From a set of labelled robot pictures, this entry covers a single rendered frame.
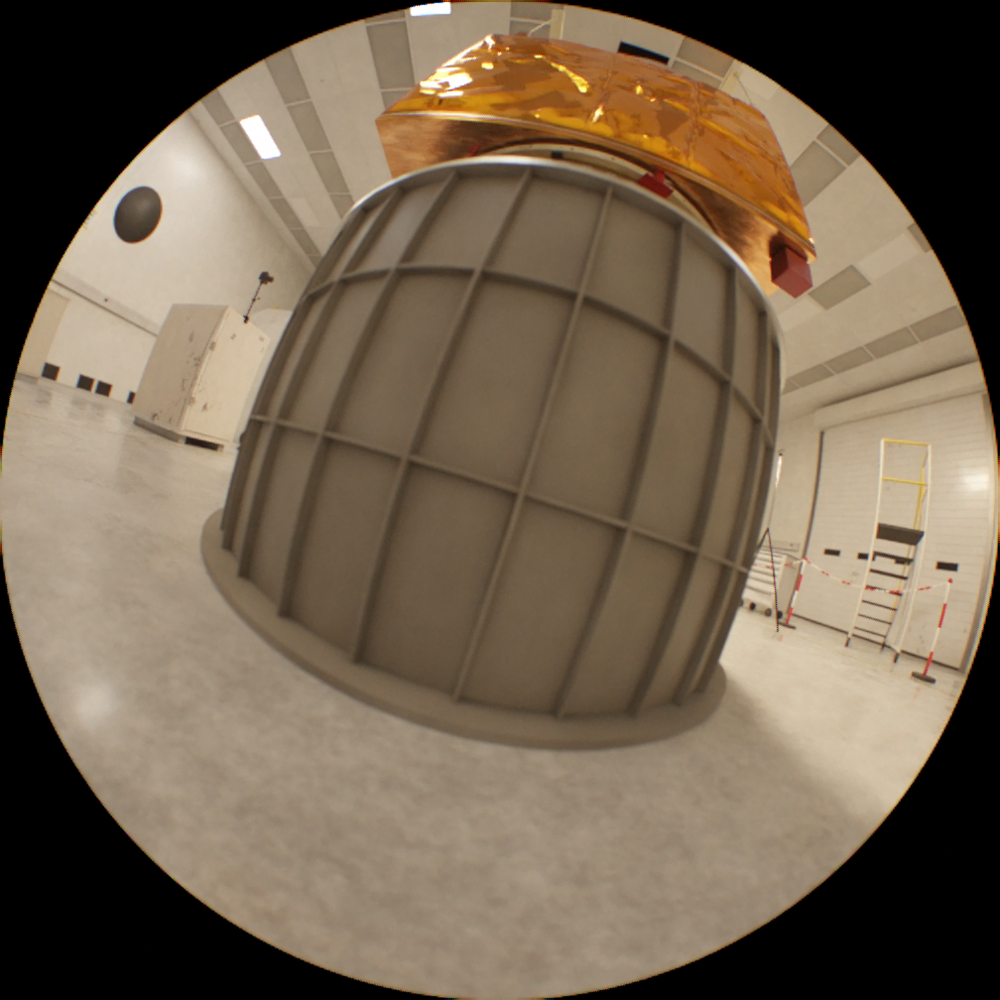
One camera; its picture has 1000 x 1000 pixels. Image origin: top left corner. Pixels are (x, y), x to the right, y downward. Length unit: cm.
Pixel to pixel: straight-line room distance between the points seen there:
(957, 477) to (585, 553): 785
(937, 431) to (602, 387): 825
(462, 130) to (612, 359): 130
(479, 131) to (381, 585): 163
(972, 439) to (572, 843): 821
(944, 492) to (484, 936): 811
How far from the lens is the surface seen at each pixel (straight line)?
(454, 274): 75
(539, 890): 45
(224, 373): 438
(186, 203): 862
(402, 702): 60
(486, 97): 182
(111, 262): 780
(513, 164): 97
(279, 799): 45
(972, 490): 797
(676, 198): 161
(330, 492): 68
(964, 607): 756
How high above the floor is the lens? 36
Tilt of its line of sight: 2 degrees up
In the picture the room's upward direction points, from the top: 17 degrees clockwise
